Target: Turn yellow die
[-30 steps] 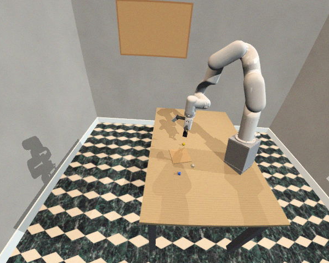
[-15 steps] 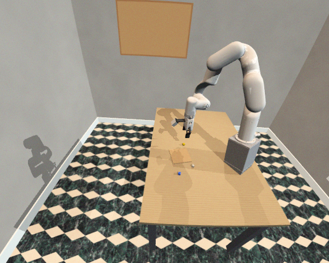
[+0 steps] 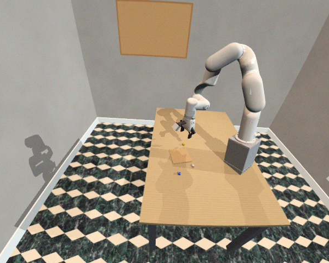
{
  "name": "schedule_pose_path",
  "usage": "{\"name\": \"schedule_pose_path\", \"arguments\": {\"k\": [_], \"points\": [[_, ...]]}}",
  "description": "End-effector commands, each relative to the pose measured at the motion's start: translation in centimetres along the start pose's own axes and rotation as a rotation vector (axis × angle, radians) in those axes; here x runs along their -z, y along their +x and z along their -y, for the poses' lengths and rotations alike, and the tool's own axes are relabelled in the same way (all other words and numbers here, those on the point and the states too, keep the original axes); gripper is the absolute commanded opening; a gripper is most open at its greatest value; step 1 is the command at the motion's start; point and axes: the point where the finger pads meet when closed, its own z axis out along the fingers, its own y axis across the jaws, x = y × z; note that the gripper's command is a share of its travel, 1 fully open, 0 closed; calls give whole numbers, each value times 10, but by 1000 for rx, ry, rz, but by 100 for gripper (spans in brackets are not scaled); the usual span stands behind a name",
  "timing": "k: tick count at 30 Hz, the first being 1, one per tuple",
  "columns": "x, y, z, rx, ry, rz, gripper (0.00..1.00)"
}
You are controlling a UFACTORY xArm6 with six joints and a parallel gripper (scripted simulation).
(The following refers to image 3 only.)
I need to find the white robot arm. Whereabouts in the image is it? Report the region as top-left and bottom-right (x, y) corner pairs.
(184, 43), (265, 144)

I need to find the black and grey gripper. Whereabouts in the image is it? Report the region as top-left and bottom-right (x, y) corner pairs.
(180, 117), (195, 139)

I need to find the tan square mat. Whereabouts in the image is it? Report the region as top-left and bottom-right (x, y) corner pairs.
(169, 148), (192, 164)

